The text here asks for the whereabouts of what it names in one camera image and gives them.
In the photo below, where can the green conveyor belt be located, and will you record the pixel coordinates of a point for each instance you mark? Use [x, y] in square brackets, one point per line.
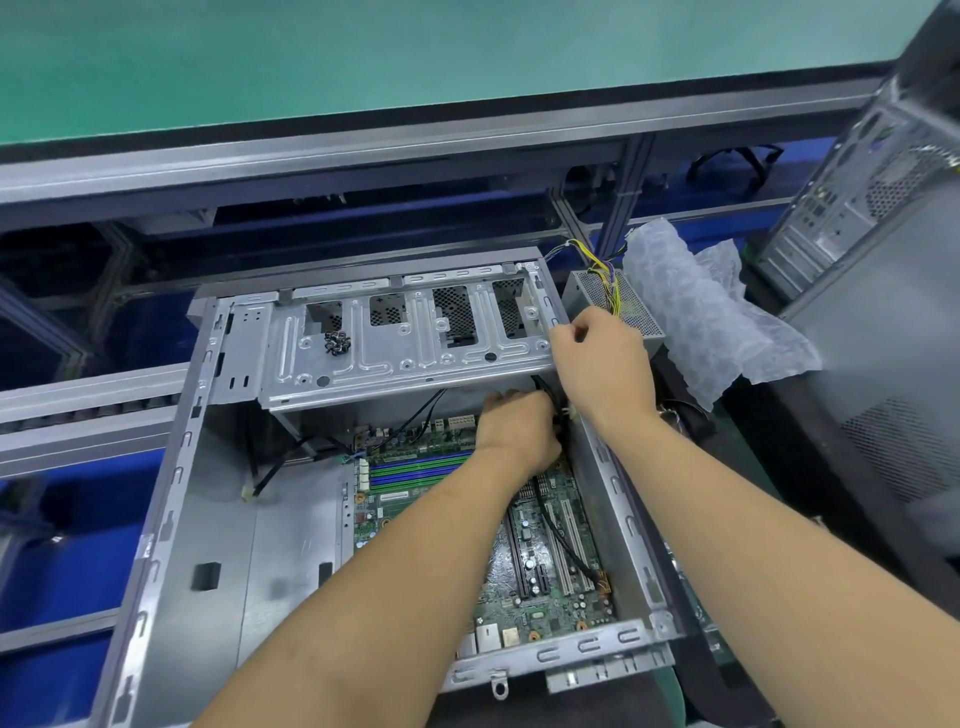
[375, 53]

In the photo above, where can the person's left hand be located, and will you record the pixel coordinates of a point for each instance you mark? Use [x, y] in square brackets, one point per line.
[518, 428]

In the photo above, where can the black and silver computer case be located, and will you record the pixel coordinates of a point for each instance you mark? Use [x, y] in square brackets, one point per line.
[390, 330]

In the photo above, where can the white bubble wrap bag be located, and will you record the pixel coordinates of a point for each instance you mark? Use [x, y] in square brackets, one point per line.
[713, 300]

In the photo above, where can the person's right hand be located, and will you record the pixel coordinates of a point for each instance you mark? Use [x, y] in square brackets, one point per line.
[608, 368]

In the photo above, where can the green motherboard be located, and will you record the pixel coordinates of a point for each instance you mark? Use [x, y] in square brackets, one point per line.
[525, 585]

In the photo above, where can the green RAM stick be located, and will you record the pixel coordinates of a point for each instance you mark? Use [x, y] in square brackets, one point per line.
[413, 468]

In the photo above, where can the dark grey case side panel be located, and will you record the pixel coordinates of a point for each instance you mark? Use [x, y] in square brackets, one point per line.
[893, 375]

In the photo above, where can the person's left forearm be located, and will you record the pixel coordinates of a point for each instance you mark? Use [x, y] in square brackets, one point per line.
[345, 615]

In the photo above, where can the grey computer tower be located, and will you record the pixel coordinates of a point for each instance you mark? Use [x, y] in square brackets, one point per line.
[870, 195]

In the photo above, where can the grey power supply unit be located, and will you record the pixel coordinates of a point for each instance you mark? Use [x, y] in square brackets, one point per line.
[615, 293]

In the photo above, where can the aluminium roller conveyor rail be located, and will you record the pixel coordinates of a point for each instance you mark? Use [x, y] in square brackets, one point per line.
[90, 420]

